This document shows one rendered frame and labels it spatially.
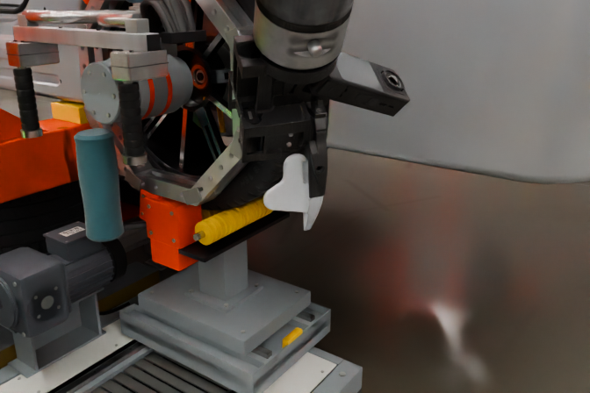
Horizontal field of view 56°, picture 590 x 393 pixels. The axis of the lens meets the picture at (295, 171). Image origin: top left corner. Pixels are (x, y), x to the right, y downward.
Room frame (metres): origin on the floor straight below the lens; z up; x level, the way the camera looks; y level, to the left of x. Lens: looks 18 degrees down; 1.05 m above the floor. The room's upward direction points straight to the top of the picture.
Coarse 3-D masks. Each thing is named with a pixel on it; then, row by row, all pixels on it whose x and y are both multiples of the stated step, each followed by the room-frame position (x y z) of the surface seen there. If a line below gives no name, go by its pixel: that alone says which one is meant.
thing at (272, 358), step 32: (128, 320) 1.39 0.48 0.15; (160, 320) 1.39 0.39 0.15; (320, 320) 1.38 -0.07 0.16; (160, 352) 1.32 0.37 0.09; (192, 352) 1.24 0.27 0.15; (224, 352) 1.25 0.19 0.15; (256, 352) 1.21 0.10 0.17; (288, 352) 1.25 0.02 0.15; (224, 384) 1.18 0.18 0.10; (256, 384) 1.14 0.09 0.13
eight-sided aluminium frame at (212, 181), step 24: (96, 0) 1.35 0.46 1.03; (120, 0) 1.37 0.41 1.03; (216, 0) 1.14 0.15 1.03; (96, 24) 1.38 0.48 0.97; (216, 24) 1.14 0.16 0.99; (240, 24) 1.16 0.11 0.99; (96, 48) 1.43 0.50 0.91; (96, 120) 1.38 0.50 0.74; (120, 144) 1.35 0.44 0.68; (120, 168) 1.34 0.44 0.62; (144, 168) 1.34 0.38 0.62; (216, 168) 1.15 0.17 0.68; (240, 168) 1.17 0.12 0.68; (168, 192) 1.24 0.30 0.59; (192, 192) 1.19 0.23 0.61; (216, 192) 1.21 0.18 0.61
